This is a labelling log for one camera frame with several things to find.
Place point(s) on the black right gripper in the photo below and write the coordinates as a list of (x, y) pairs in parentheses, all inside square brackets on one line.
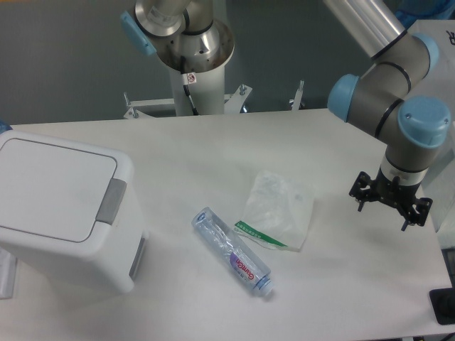
[(393, 194)]

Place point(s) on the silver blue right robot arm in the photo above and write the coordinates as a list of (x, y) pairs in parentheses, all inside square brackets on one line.
[(379, 103)]

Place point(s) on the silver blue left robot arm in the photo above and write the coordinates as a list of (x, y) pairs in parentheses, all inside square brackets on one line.
[(184, 34)]

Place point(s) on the grey trash can push button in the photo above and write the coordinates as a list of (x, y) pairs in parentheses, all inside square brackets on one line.
[(111, 201)]

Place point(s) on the white plastic trash can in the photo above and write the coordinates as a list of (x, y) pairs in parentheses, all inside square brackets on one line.
[(51, 191)]

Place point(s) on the clear plastic bag green strip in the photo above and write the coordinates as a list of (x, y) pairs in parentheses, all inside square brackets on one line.
[(277, 213)]

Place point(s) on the black device at table corner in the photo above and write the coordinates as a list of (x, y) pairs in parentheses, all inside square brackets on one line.
[(442, 300)]

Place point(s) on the empty clear plastic water bottle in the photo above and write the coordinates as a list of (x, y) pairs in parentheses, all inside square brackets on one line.
[(226, 244)]

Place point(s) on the clear plastic sheet left edge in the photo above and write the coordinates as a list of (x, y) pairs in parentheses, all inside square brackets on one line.
[(8, 274)]

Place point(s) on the white metal base frame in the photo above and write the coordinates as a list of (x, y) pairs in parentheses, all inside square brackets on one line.
[(191, 99)]

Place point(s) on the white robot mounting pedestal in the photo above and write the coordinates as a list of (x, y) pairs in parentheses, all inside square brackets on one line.
[(207, 90)]

